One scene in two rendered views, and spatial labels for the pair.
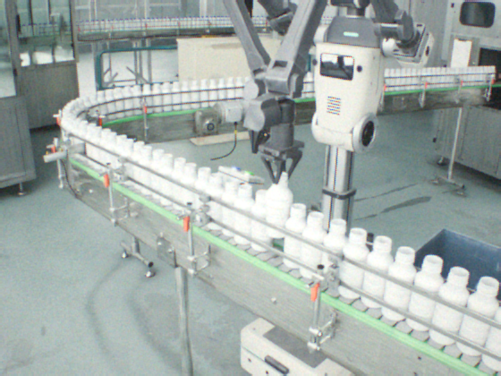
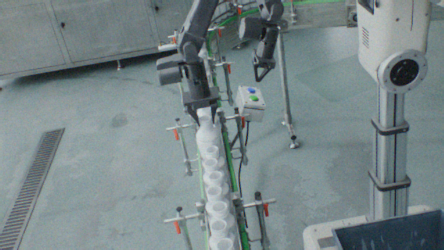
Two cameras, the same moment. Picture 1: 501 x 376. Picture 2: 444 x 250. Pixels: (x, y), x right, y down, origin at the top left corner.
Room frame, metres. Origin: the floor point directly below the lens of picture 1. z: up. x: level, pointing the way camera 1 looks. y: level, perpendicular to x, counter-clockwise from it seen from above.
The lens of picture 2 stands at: (0.31, -0.93, 1.92)
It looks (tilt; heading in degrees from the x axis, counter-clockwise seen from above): 28 degrees down; 43
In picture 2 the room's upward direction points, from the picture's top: 9 degrees counter-clockwise
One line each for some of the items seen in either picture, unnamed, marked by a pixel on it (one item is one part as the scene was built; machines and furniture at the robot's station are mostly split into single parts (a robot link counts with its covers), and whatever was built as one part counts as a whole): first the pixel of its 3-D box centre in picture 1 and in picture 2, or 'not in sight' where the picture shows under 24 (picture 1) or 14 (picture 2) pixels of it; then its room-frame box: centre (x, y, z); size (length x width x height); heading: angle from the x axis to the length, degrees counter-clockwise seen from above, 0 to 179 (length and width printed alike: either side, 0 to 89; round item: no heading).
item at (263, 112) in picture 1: (273, 100); (177, 61); (1.04, -0.05, 1.42); 0.12 x 0.09 x 0.12; 137
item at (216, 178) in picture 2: (335, 252); (220, 199); (0.95, -0.20, 1.08); 0.06 x 0.06 x 0.17
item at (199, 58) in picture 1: (228, 88); not in sight; (5.68, 0.29, 0.59); 1.10 x 0.62 x 1.18; 118
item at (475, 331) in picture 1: (479, 316); not in sight; (0.70, -0.46, 1.08); 0.06 x 0.06 x 0.17
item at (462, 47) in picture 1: (460, 55); not in sight; (4.56, -2.08, 1.22); 0.23 x 0.04 x 0.32; 28
